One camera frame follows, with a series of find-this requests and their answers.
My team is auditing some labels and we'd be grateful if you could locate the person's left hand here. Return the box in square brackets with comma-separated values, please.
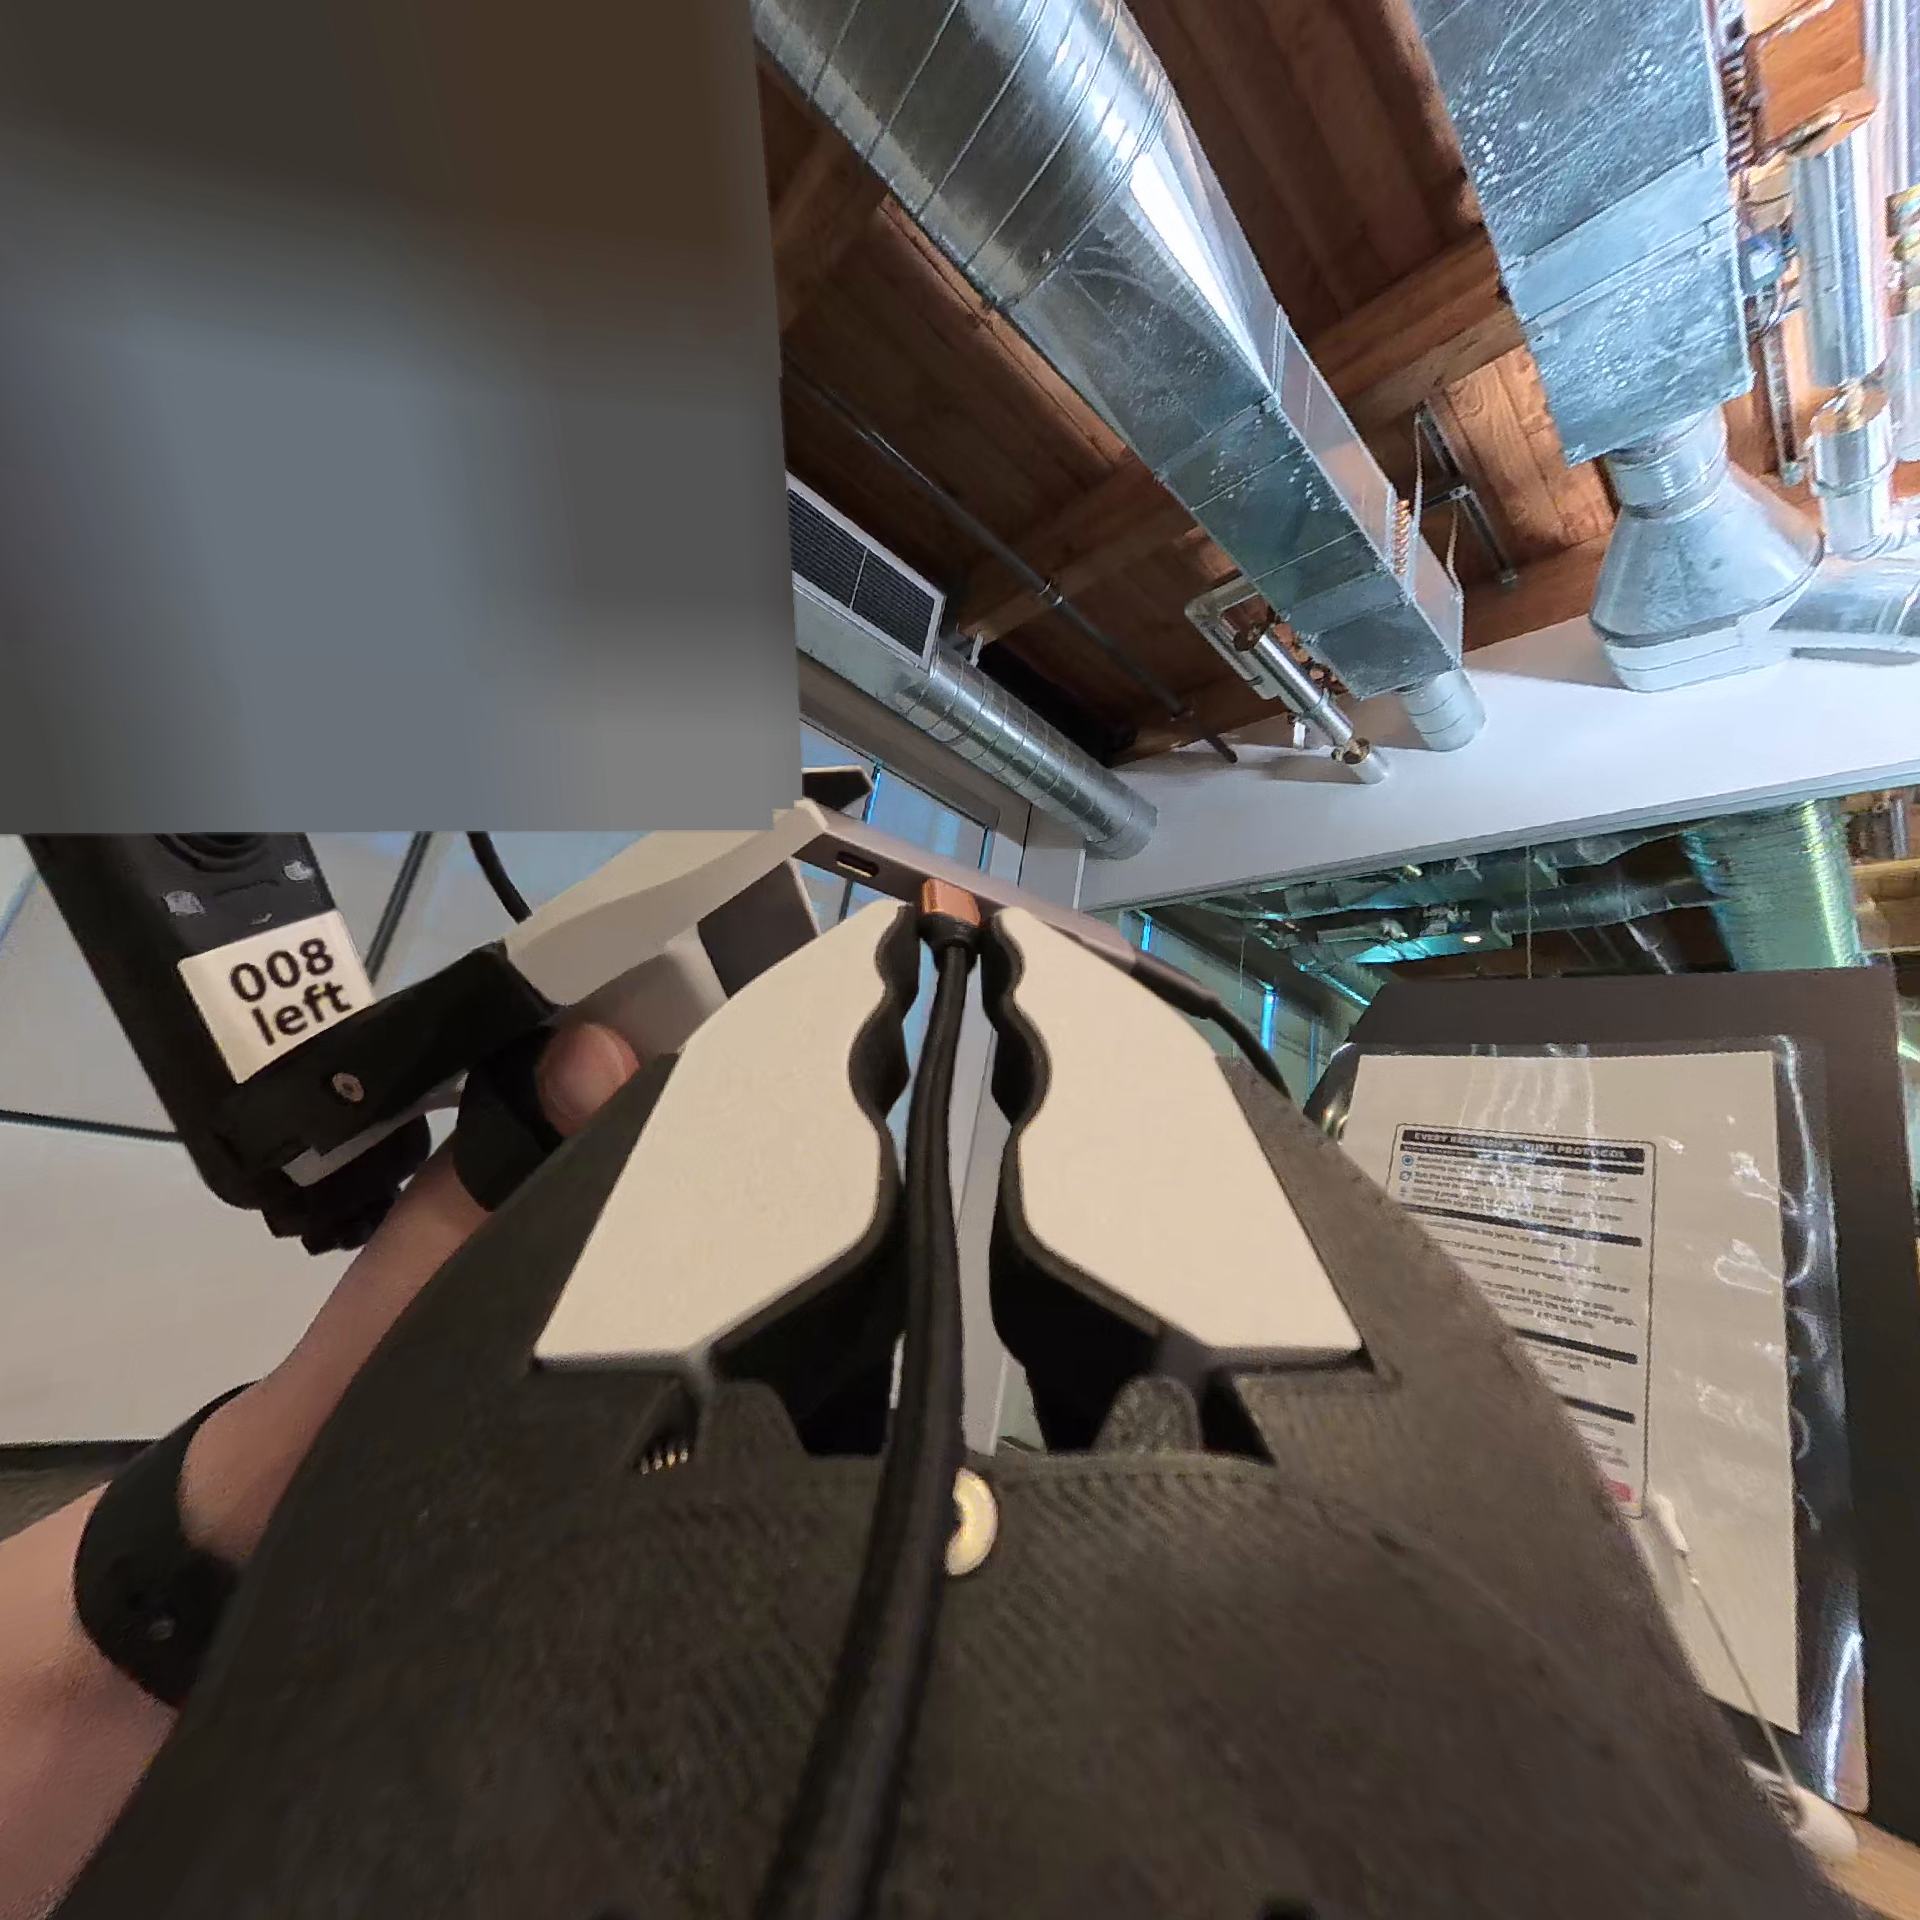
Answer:
[181, 1023, 648, 1561]

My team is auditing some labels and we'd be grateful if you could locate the thin black ceiling pipe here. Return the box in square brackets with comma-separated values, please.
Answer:
[779, 356, 1247, 768]

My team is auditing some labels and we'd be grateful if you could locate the silver laptop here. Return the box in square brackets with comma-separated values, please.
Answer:
[777, 799, 1204, 1010]

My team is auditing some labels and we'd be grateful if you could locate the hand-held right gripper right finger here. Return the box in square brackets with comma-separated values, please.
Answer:
[979, 903, 1369, 1454]

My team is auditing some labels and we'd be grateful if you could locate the black wrist strap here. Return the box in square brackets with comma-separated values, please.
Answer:
[71, 1386, 261, 1710]

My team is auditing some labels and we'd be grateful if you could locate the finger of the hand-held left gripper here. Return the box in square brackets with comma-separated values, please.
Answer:
[502, 816, 824, 1057]

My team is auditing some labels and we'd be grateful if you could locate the black usb-c cable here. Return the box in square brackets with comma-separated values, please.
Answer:
[743, 882, 988, 1920]

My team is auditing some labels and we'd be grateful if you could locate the person's left forearm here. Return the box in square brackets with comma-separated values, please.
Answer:
[0, 1545, 197, 1920]

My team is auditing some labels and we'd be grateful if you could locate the laminated paper sheet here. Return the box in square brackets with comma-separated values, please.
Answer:
[1339, 1049, 1877, 1807]

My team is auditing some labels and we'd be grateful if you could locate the rectangular metal air duct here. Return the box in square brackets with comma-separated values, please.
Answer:
[1411, 0, 1920, 695]

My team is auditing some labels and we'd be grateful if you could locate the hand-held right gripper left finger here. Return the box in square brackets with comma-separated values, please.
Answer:
[533, 896, 917, 1456]

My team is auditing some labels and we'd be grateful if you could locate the round metal air duct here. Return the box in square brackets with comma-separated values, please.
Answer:
[750, 0, 1491, 753]

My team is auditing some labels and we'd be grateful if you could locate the thin white cable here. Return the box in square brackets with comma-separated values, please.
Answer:
[1647, 1497, 1862, 1863]

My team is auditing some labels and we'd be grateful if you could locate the laminated instruction sheet on board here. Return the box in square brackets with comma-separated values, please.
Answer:
[1311, 966, 1920, 1817]

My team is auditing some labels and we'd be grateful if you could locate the ribbed flexible metal duct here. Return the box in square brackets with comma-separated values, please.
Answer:
[884, 656, 1160, 860]

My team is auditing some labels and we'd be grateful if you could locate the white air vent grille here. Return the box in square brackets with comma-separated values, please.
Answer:
[787, 478, 951, 665]

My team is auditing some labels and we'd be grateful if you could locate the black hub cable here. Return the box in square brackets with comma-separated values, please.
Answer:
[1147, 966, 1296, 1095]

